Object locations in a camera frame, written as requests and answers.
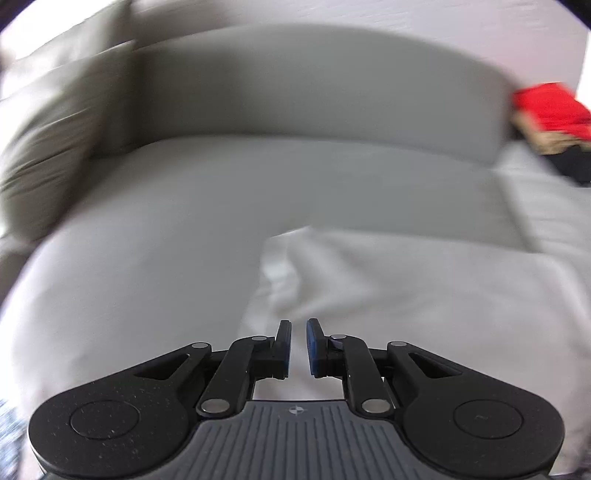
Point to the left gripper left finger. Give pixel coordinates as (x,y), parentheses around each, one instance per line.
(231,375)

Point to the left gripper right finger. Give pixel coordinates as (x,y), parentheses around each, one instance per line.
(360,369)

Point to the light grey garment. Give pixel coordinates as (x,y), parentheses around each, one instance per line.
(523,318)

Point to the grey sofa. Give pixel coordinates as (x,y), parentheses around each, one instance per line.
(242,134)

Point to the tan folded garment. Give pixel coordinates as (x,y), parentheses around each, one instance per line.
(545,142)

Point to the black folded garment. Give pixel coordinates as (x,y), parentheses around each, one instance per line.
(573,163)

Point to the front olive cushion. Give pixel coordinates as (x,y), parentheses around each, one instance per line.
(48,130)

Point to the olive cushion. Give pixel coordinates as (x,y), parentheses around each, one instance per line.
(103,30)
(48,130)

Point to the red folded garment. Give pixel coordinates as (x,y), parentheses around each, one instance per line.
(555,108)

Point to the rear olive cushion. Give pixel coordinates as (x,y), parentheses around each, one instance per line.
(103,30)

